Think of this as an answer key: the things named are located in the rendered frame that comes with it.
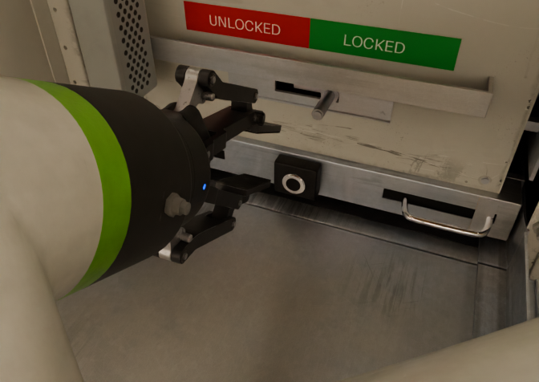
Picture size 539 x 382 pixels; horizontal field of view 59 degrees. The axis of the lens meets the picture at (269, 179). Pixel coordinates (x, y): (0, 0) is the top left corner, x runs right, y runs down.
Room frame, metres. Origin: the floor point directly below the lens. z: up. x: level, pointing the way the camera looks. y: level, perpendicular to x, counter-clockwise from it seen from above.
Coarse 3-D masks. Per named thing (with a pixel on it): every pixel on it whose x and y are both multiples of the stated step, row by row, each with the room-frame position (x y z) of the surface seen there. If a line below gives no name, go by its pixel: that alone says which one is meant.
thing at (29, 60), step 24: (0, 0) 0.59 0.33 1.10; (24, 0) 0.61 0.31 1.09; (0, 24) 0.58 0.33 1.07; (24, 24) 0.61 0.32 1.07; (48, 24) 0.60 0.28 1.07; (0, 48) 0.58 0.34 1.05; (24, 48) 0.60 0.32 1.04; (48, 48) 0.59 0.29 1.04; (0, 72) 0.57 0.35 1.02; (24, 72) 0.59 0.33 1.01; (48, 72) 0.61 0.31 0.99
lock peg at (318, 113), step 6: (324, 90) 0.51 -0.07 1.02; (324, 96) 0.49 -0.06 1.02; (330, 96) 0.50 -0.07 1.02; (336, 96) 0.51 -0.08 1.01; (318, 102) 0.48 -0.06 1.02; (324, 102) 0.48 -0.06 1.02; (330, 102) 0.49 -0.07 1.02; (318, 108) 0.47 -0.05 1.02; (324, 108) 0.47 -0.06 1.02; (312, 114) 0.47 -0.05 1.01; (318, 114) 0.46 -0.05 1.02; (324, 114) 0.47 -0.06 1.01
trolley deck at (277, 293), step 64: (192, 256) 0.41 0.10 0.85; (256, 256) 0.41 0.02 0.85; (320, 256) 0.41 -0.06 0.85; (384, 256) 0.41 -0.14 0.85; (64, 320) 0.31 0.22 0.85; (128, 320) 0.31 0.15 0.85; (192, 320) 0.31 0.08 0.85; (256, 320) 0.31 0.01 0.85; (320, 320) 0.31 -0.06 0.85; (384, 320) 0.31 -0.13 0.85; (448, 320) 0.31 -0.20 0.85
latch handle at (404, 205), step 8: (408, 216) 0.43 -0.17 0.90; (416, 216) 0.42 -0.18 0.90; (424, 224) 0.41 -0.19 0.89; (432, 224) 0.41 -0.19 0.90; (440, 224) 0.41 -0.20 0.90; (448, 224) 0.41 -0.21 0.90; (488, 224) 0.41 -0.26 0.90; (456, 232) 0.40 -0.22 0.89; (464, 232) 0.40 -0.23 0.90; (472, 232) 0.40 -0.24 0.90; (480, 232) 0.40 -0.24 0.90; (488, 232) 0.40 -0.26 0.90
